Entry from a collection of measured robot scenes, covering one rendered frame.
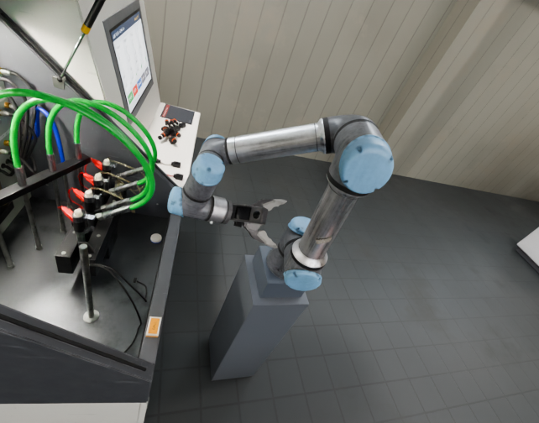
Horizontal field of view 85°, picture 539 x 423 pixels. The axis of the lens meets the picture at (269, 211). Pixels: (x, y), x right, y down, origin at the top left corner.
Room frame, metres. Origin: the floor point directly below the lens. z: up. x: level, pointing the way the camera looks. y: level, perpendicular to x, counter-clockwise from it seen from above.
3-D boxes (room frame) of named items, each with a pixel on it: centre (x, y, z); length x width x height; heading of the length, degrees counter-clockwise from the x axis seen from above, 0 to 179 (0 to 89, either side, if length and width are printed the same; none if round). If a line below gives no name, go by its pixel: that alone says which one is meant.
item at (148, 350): (0.56, 0.23, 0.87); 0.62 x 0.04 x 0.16; 21
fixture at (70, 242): (0.58, 0.50, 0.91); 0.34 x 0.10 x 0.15; 21
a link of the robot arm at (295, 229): (0.80, -0.14, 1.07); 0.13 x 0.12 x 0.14; 13
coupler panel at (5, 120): (0.60, 0.79, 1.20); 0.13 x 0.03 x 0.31; 21
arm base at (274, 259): (0.80, -0.14, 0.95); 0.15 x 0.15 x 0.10
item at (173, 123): (1.21, 0.59, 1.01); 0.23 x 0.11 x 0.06; 21
